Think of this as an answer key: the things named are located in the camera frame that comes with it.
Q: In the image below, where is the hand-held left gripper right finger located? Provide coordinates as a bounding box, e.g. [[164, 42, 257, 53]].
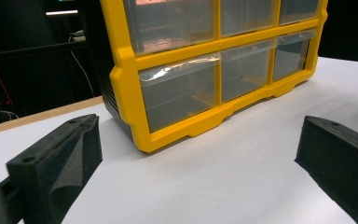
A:
[[294, 115, 358, 224]]

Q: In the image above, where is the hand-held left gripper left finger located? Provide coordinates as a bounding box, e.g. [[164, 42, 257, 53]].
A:
[[6, 113, 103, 224]]

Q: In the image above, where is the yellow black organizer cabinet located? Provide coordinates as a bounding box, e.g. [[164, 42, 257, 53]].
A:
[[100, 0, 329, 154]]

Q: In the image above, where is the set of clear drawers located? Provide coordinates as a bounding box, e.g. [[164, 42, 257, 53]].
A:
[[122, 0, 321, 134]]

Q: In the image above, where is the lit white strip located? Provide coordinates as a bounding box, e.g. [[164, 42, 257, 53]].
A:
[[45, 9, 79, 17]]

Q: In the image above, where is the red cable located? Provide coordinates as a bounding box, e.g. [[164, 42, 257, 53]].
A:
[[0, 63, 14, 107]]

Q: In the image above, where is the white cable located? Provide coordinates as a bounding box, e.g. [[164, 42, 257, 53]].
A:
[[69, 49, 95, 98]]

